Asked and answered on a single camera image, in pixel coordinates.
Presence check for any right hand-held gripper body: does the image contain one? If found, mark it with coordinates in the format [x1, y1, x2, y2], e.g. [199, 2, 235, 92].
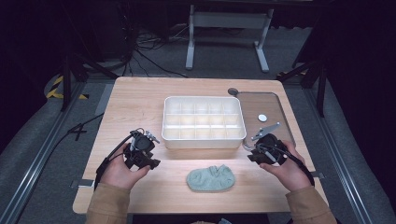
[247, 133, 289, 166]

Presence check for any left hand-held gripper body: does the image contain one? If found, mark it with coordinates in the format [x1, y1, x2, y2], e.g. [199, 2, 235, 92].
[122, 129, 162, 171]

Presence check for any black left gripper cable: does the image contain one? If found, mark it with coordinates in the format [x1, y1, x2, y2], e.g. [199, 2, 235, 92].
[93, 136, 135, 190]

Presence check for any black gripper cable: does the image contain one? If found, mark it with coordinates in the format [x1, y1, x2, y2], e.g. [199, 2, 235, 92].
[93, 136, 135, 190]
[264, 145, 316, 187]

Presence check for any clear plastic lid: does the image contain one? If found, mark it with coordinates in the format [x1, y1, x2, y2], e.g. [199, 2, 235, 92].
[235, 91, 296, 151]

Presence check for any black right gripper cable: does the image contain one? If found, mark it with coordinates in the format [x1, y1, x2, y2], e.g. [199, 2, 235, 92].
[264, 145, 316, 187]

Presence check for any green sock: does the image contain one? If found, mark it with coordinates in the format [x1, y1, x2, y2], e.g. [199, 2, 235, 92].
[186, 164, 236, 192]

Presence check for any person's right hand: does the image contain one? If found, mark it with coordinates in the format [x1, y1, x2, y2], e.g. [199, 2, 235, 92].
[259, 139, 313, 193]

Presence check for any grey metal floor rail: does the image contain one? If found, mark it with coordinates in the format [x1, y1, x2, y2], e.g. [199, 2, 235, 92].
[303, 88, 375, 224]
[0, 81, 88, 224]

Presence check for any bundle of black floor cables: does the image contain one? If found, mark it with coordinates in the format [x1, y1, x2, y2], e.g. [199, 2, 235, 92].
[120, 6, 190, 78]

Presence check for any white metal table frame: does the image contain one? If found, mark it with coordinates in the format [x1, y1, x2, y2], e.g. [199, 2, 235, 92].
[185, 4, 276, 74]

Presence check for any black floor cable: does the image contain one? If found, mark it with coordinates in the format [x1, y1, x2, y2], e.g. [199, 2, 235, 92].
[46, 112, 105, 162]

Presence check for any black metal stand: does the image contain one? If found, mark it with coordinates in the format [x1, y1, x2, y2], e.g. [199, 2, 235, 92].
[276, 18, 328, 119]
[60, 18, 120, 112]

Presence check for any white divided storage box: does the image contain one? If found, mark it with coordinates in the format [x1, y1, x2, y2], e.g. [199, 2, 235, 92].
[161, 95, 248, 149]

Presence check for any person's left hand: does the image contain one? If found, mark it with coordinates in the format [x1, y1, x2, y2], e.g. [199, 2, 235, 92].
[99, 146, 151, 191]

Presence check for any yellow black floor tape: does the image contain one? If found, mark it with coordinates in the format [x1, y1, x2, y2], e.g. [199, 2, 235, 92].
[46, 75, 90, 101]

